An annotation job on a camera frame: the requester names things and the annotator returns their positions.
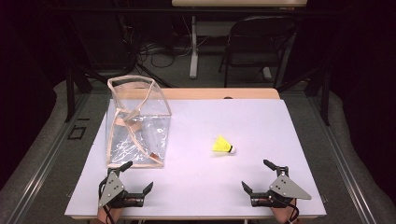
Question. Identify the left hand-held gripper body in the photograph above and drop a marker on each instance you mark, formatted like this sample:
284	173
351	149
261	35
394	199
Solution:
112	189

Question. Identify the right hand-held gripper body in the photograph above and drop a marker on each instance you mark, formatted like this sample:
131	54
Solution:
286	188

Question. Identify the clear plastic tote bag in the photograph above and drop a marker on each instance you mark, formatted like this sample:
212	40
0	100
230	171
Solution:
130	149

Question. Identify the yellow shuttlecock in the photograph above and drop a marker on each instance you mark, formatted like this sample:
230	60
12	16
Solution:
221	145

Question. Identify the person's left hand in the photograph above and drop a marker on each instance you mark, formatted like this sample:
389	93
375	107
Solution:
107	216

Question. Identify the person's right hand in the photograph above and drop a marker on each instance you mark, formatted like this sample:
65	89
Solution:
280	215

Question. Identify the white table board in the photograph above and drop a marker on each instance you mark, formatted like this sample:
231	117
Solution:
202	174

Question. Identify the wooden table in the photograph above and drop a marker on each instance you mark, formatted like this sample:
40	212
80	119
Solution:
218	93

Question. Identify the black metal stand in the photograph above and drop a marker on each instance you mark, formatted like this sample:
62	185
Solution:
70	96

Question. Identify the black folding chair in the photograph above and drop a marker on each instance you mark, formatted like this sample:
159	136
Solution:
261	40

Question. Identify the white-legged desk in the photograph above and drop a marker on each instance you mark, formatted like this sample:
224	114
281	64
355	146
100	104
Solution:
194	46

